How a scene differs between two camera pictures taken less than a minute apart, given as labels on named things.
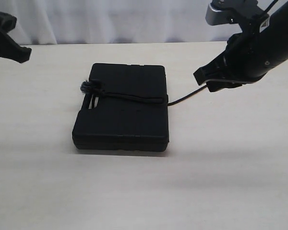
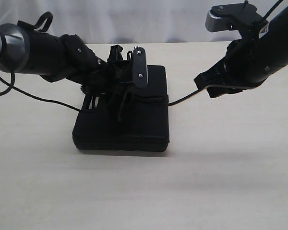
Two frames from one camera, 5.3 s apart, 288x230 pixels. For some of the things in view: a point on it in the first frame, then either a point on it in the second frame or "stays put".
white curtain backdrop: (57, 22) stays put
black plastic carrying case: (125, 109) stays put
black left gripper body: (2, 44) to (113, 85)
